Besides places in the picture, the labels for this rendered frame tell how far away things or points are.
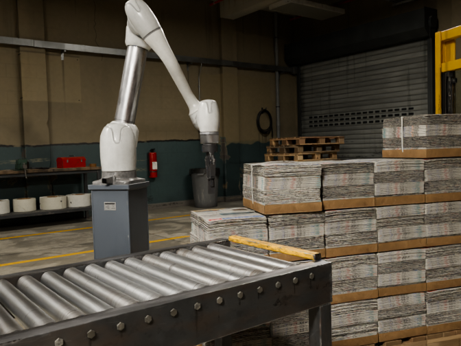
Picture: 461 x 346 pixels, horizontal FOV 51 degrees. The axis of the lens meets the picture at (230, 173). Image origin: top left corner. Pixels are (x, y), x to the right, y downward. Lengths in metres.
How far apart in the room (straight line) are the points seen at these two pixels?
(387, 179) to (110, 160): 1.35
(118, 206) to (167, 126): 7.46
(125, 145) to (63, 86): 6.67
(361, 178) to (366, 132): 7.85
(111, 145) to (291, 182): 0.83
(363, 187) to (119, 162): 1.18
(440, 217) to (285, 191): 0.90
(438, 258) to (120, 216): 1.64
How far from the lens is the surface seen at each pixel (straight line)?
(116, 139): 2.20
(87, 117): 8.91
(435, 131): 2.72
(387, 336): 2.71
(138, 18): 2.33
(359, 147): 10.42
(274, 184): 2.25
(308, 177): 2.31
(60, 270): 1.56
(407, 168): 2.61
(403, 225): 2.63
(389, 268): 2.62
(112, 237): 2.22
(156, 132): 9.46
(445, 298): 2.87
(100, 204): 2.23
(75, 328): 1.07
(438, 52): 3.46
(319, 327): 1.51
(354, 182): 2.46
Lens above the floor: 1.15
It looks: 3 degrees down
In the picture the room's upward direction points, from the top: 2 degrees counter-clockwise
